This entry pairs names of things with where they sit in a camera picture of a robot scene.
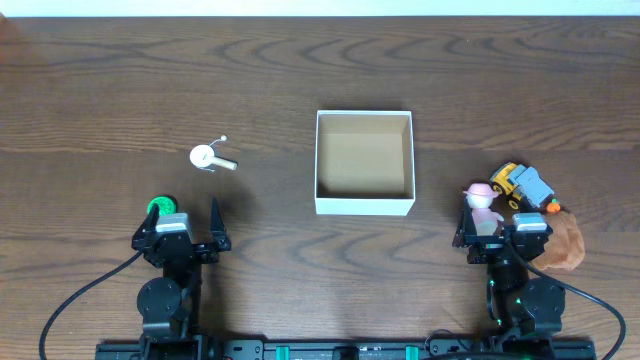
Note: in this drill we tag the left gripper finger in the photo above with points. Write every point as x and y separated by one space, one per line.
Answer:
217 228
147 228

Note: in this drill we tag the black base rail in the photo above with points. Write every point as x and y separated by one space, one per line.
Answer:
434 348

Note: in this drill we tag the green plastic wheel toy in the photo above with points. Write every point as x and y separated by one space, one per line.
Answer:
167 205

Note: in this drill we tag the white cardboard box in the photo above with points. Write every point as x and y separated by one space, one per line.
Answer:
364 163

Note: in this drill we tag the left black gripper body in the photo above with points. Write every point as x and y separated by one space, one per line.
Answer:
181 251

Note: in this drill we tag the brown plush toy orange top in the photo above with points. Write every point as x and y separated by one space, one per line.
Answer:
565 248

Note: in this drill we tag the yellow grey toy truck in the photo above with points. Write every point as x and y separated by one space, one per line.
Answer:
522 187

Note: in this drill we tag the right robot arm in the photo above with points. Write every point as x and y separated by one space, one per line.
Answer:
525 308

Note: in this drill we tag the pink duck toy with hat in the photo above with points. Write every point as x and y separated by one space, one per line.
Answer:
480 197

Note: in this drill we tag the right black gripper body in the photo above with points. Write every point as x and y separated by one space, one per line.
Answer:
487 250

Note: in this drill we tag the white drum toy wooden handle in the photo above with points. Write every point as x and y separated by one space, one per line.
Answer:
204 157

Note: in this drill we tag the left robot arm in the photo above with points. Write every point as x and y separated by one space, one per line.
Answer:
170 304

